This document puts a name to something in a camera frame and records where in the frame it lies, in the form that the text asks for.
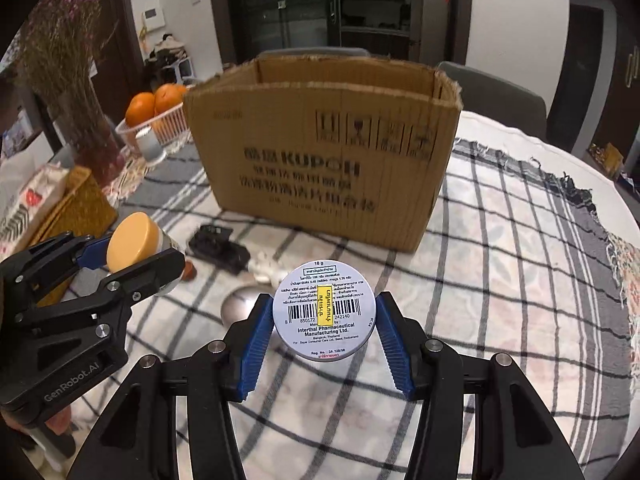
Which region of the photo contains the dried purple flower bouquet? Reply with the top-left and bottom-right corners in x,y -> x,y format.
17,0 -> 126,188

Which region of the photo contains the white fruit basket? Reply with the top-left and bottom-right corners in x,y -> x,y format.
115,101 -> 193,158

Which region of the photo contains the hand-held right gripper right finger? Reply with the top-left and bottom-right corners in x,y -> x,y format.
375,291 -> 584,480

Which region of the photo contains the round white balm tin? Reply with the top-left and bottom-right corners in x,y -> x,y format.
272,258 -> 379,361

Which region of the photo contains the white printed paper bag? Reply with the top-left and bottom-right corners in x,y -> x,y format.
0,147 -> 71,256

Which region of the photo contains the jar with yellow lid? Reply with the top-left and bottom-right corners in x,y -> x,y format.
106,212 -> 187,297

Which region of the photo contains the grey chair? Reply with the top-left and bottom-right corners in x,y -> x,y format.
434,61 -> 548,142

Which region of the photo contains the metal spoon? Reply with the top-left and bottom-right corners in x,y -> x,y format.
220,285 -> 276,328

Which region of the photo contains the small black toy car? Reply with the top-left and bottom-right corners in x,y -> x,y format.
187,225 -> 251,276

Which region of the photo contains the small white figurine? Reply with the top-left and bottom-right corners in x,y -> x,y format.
246,252 -> 281,286

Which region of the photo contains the yellow wicker basket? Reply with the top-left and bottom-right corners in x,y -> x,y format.
27,165 -> 120,248

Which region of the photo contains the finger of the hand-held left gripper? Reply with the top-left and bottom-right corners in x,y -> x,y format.
0,231 -> 112,311
12,248 -> 187,343

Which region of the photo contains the yellow patterned packet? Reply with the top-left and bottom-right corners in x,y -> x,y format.
589,142 -> 626,178

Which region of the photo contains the dark glass-door cabinet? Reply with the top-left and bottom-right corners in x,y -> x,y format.
207,0 -> 453,68

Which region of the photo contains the white stool with clutter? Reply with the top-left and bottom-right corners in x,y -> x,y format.
144,34 -> 201,87

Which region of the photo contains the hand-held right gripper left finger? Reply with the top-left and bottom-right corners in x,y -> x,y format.
67,292 -> 281,480

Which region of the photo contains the brown cardboard box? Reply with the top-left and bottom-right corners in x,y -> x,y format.
183,57 -> 462,254

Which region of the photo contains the plaid fringed blanket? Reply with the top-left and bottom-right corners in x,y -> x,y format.
65,110 -> 640,480

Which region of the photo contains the person's left hand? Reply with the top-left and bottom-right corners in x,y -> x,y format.
5,405 -> 73,461

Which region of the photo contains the orange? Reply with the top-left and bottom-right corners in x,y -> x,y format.
154,83 -> 190,116
125,92 -> 160,127

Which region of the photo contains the white cup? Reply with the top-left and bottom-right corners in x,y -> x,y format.
134,127 -> 167,163

